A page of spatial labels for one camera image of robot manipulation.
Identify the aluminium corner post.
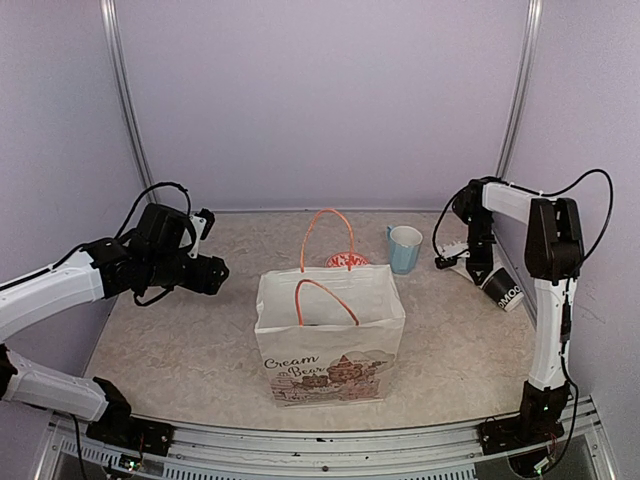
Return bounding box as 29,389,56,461
496,0,543,179
99,0,155,188

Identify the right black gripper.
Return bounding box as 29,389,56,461
468,210,496,285

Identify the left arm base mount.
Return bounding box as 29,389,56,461
86,417,175,457

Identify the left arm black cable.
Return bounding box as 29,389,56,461
117,183,194,309

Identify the red patterned small bowl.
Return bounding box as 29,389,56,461
325,252,370,268

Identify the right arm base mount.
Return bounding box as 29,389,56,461
476,415,565,455

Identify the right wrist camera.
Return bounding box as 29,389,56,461
434,242,469,270

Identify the blue translucent plastic cup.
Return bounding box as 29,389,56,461
386,225,423,275

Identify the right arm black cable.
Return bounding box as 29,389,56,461
430,168,615,431

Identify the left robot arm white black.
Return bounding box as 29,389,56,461
1,204,229,445

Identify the aluminium front rail frame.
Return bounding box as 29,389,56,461
32,397,620,479

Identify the right aluminium corner post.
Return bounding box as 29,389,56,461
496,0,543,179

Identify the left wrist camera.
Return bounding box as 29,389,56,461
188,208,215,259

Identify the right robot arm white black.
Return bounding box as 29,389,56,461
452,177,584,444

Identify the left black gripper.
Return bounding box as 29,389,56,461
145,251,229,294

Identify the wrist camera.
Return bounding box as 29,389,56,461
434,242,469,270
188,208,215,259

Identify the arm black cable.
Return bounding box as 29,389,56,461
117,183,194,309
430,168,615,431

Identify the left aluminium corner post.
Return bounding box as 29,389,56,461
99,0,155,188

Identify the black cup holding straws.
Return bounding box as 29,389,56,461
481,267,524,312

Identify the white paper takeout bag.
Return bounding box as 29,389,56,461
254,208,406,410

